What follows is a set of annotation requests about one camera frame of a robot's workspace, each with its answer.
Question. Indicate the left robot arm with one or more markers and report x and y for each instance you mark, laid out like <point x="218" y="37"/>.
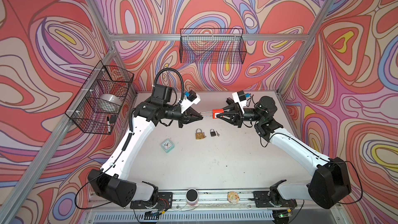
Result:
<point x="110" y="182"/>

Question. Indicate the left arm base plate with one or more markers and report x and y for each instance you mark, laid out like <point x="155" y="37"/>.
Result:
<point x="148" y="196"/>

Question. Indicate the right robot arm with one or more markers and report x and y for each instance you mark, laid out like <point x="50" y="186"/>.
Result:
<point x="330" y="181"/>

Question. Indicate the small black padlock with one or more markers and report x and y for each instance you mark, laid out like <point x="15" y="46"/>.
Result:
<point x="214" y="133"/>

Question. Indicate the black wire basket left wall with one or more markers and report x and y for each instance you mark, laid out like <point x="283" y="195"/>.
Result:
<point x="84" y="111"/>

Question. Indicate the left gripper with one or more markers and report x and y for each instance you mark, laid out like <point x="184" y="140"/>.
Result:
<point x="186" y="116"/>

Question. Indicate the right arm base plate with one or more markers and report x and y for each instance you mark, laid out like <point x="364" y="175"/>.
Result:
<point x="272" y="198"/>

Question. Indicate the brass padlock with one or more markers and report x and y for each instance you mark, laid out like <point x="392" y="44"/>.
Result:
<point x="199" y="134"/>

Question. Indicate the aluminium front rail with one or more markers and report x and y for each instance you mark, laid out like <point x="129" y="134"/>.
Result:
<point x="216" y="200"/>

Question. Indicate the black wire basket back wall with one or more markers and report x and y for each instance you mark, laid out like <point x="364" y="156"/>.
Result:
<point x="212" y="45"/>

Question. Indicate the white tape roll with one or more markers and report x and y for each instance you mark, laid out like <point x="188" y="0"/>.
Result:
<point x="109" y="102"/>

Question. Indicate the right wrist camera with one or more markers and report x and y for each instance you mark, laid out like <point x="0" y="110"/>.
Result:
<point x="241" y="99"/>

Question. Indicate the black wire basket wall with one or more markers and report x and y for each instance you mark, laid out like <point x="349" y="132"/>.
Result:
<point x="84" y="111"/>
<point x="212" y="45"/>

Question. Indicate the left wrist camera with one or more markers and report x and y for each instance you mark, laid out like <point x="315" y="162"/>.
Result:
<point x="189" y="99"/>

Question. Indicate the red padlock with keys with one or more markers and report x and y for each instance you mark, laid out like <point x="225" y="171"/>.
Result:
<point x="213" y="113"/>

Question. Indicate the black marker in basket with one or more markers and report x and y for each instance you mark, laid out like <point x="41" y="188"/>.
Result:
<point x="109" y="127"/>

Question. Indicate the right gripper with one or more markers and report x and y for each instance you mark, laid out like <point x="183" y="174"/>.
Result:
<point x="236" y="118"/>

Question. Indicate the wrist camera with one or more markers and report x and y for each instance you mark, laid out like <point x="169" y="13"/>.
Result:
<point x="241" y="99"/>
<point x="189" y="99"/>

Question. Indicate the mint green alarm clock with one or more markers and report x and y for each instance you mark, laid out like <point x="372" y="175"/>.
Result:
<point x="167" y="145"/>

